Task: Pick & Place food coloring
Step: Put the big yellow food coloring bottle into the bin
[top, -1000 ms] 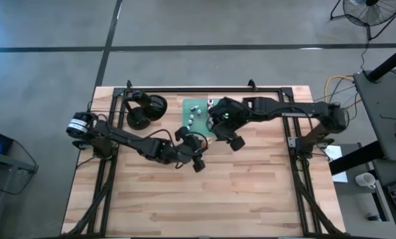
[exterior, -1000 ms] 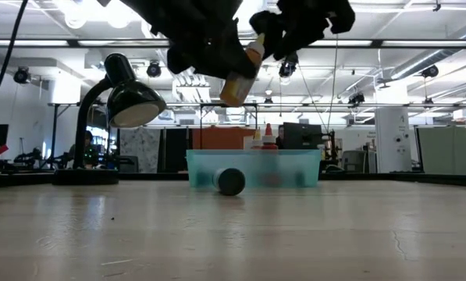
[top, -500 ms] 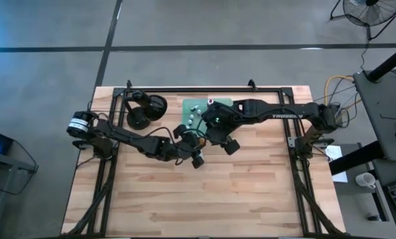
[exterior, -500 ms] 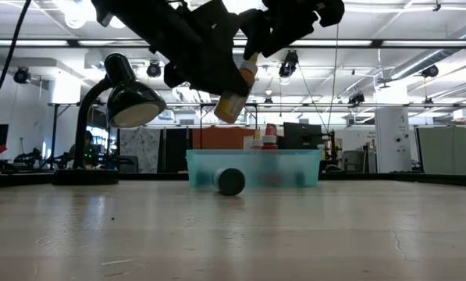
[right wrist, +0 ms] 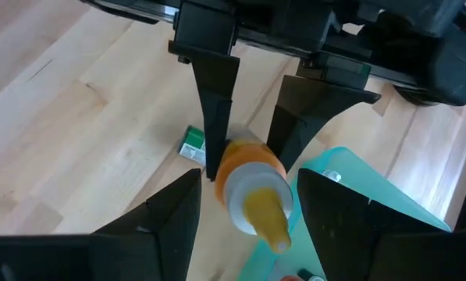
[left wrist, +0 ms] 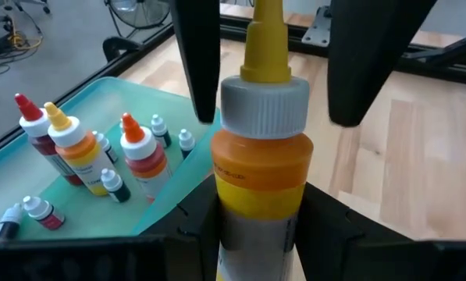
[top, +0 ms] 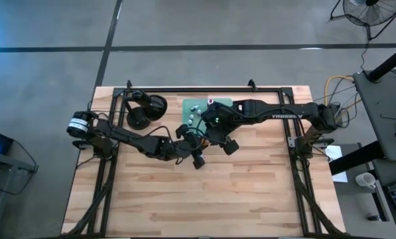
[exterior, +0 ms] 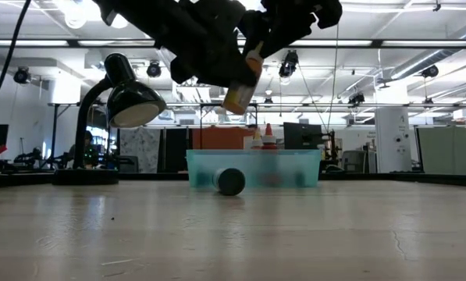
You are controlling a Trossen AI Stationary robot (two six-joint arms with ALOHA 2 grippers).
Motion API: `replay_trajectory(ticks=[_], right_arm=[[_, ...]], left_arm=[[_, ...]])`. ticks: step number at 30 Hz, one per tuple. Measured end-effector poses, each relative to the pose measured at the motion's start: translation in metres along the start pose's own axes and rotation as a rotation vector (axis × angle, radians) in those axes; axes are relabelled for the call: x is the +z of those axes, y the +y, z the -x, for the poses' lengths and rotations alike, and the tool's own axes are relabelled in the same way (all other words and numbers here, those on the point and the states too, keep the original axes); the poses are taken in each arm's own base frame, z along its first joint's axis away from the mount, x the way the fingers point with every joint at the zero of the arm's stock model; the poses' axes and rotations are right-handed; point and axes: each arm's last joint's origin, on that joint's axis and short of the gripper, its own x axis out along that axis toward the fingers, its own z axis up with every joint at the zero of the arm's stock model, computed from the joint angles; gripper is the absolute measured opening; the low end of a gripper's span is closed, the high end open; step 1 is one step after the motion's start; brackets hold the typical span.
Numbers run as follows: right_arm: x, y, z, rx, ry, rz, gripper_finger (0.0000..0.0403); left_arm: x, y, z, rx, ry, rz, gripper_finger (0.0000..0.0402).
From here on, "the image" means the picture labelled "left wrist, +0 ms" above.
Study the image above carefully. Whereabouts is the red-tipped dark red bottle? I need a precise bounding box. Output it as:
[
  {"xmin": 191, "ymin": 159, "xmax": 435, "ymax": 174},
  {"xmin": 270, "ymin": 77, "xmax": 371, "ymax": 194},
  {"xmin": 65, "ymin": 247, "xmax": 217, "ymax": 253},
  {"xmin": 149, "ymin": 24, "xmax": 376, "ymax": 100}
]
[{"xmin": 13, "ymin": 92, "xmax": 84, "ymax": 187}]

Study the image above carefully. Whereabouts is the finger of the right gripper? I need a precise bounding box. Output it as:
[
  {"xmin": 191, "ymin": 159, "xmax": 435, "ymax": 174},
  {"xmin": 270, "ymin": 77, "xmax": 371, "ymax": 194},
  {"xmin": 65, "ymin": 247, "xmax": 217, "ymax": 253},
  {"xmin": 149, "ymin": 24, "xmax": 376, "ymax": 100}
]
[
  {"xmin": 169, "ymin": 0, "xmax": 222, "ymax": 125},
  {"xmin": 326, "ymin": 0, "xmax": 439, "ymax": 128}
]

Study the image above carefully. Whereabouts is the grey metal frame bracket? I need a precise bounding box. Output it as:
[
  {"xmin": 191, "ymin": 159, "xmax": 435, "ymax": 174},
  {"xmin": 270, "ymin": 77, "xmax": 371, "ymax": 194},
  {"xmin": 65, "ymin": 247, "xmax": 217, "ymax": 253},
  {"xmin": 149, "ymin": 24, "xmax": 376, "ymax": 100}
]
[{"xmin": 301, "ymin": 5, "xmax": 333, "ymax": 48}]

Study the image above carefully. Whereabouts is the teal translucent plastic tray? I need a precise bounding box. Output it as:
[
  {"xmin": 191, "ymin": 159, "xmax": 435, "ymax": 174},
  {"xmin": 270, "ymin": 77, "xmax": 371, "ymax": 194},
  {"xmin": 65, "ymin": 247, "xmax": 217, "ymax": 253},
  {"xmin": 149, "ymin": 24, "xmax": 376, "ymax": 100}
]
[{"xmin": 0, "ymin": 76, "xmax": 222, "ymax": 245}]

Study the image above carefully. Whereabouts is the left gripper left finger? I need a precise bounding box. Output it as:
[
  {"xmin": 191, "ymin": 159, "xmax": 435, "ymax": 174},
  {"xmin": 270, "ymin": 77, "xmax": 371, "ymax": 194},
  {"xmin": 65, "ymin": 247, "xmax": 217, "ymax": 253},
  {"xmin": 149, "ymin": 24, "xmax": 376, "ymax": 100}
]
[{"xmin": 138, "ymin": 173, "xmax": 221, "ymax": 281}]

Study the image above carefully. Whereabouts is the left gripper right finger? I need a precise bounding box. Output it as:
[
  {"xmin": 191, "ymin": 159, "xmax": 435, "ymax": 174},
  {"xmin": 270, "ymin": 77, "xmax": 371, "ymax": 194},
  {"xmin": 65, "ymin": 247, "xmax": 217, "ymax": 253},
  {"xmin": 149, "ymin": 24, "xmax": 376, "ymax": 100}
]
[{"xmin": 294, "ymin": 182, "xmax": 432, "ymax": 281}]

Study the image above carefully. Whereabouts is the orange-tipped red coloring bottle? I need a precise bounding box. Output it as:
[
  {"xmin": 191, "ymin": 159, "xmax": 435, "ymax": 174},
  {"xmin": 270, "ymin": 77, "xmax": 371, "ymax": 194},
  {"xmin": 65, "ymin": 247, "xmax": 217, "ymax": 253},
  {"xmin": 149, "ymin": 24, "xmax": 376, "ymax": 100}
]
[{"xmin": 119, "ymin": 112, "xmax": 173, "ymax": 204}]

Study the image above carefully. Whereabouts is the yellow-tipped food coloring bottle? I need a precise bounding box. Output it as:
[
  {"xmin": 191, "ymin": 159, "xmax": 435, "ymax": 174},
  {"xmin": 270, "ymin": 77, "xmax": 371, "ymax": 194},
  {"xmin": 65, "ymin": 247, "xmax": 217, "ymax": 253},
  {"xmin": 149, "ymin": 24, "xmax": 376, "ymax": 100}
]
[
  {"xmin": 211, "ymin": 0, "xmax": 315, "ymax": 281},
  {"xmin": 44, "ymin": 101, "xmax": 115, "ymax": 197}
]

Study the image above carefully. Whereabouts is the yellow cable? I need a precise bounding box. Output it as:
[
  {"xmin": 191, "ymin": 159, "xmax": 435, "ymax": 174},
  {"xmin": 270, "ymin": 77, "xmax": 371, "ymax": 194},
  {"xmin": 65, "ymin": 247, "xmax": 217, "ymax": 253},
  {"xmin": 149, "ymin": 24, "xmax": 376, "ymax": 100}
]
[{"xmin": 5, "ymin": 30, "xmax": 44, "ymax": 52}]

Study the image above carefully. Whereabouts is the black aluminium table frame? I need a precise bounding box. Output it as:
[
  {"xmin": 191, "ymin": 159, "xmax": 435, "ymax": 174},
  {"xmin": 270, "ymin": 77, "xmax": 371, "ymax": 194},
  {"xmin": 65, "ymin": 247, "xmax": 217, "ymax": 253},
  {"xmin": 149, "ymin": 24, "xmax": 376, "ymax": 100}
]
[{"xmin": 0, "ymin": 0, "xmax": 466, "ymax": 161}]

